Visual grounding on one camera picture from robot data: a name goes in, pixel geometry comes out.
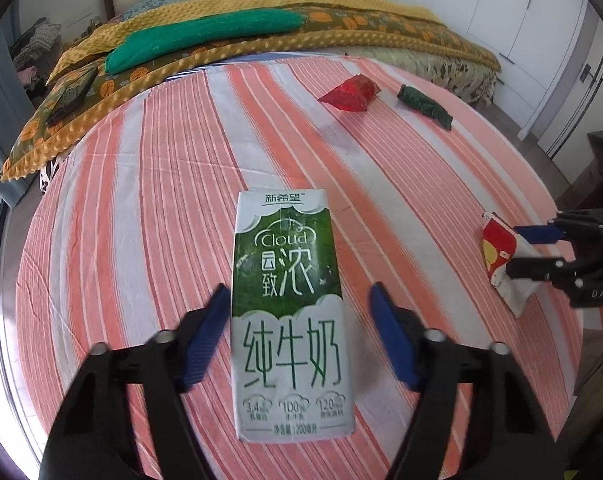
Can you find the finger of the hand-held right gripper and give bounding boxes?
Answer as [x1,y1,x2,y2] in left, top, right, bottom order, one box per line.
[514,212,603,248]
[505,255,603,288]

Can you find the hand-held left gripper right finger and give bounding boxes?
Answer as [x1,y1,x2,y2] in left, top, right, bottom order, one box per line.
[370,282,567,480]

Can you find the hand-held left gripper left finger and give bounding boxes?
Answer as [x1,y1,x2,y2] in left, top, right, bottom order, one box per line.
[38,284,232,480]

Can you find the red white snack packet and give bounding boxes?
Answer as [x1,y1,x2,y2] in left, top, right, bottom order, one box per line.
[481,211,542,318]

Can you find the green white milk carton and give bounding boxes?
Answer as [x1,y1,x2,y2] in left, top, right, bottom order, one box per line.
[230,187,357,443]

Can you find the dark green foil wrapper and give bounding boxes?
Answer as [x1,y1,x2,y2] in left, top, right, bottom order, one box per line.
[397,85,453,132]

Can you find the red plastic wrapper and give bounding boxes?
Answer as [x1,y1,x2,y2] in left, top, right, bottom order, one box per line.
[317,74,381,111]

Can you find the orange white striped tablecloth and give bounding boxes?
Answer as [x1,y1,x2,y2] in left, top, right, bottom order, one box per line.
[16,55,585,480]

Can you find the white wardrobe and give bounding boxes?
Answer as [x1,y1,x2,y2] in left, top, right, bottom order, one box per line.
[301,0,603,146]

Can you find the black flat object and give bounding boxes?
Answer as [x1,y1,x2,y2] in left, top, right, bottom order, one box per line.
[44,66,100,126]

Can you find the green knitted cloth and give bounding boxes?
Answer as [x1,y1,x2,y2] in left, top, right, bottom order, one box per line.
[104,8,305,73]

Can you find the pile of clothes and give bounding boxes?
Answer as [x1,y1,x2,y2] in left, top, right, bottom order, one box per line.
[12,17,65,91]

